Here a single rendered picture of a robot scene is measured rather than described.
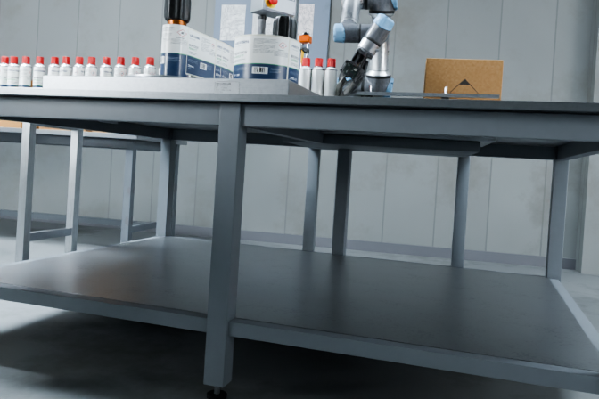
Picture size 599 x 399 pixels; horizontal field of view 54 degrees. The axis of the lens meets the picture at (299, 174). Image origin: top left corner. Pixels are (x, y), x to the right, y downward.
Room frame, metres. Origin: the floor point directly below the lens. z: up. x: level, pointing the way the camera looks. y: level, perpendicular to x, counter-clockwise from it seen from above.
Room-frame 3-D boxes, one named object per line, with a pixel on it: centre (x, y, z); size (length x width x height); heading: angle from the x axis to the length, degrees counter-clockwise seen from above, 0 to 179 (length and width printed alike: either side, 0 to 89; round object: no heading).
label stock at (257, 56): (1.81, 0.12, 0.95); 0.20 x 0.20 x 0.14
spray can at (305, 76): (2.37, 0.00, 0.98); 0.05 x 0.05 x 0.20
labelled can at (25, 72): (2.79, 1.33, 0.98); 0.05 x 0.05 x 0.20
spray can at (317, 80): (2.36, -0.05, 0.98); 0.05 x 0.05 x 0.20
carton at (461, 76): (2.48, -0.65, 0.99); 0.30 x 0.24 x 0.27; 79
